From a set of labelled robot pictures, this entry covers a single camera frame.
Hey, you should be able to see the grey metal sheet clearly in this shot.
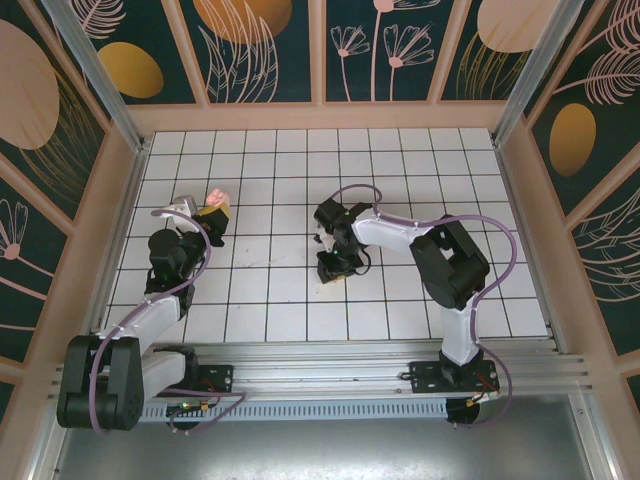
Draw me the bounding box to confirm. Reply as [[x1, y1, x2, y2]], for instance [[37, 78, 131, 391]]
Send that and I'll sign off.
[[29, 419, 616, 480]]

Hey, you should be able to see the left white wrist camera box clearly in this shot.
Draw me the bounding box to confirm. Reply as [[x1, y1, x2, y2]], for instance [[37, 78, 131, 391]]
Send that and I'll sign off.
[[152, 194, 200, 235]]

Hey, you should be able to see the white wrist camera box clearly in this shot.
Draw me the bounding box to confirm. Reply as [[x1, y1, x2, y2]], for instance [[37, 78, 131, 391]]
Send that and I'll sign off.
[[152, 194, 200, 235], [312, 225, 335, 254]]

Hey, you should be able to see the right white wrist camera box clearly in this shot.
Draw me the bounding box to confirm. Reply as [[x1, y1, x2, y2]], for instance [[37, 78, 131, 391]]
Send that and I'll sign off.
[[312, 225, 335, 254]]

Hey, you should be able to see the thin black wire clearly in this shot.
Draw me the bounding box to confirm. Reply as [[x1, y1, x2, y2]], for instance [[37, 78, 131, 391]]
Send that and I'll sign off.
[[349, 249, 372, 277]]

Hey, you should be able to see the aluminium table side rail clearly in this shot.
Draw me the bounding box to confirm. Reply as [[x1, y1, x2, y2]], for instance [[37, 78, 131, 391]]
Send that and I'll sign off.
[[74, 142, 151, 362], [494, 142, 567, 352]]

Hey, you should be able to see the aluminium mounting rail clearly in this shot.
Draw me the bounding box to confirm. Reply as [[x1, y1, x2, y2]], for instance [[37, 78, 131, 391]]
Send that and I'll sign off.
[[47, 342, 594, 401]]

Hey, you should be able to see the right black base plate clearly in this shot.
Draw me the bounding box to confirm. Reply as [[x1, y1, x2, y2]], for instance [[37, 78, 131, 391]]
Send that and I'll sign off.
[[408, 360, 501, 394]]

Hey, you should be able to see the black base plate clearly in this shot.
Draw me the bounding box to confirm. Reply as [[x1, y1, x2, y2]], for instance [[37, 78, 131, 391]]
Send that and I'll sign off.
[[143, 364, 236, 399], [408, 360, 501, 394]]

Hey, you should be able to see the perforated grey cable tray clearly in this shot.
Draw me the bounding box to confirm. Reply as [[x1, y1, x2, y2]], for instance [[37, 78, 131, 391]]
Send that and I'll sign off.
[[67, 398, 451, 422]]

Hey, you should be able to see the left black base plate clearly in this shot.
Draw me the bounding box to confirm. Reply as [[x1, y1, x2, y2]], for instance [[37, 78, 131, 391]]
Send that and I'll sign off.
[[143, 364, 236, 399]]

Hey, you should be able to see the aluminium corner post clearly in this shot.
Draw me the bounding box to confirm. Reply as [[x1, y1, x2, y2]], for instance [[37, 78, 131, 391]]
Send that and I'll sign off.
[[491, 0, 587, 147], [42, 0, 153, 154]]

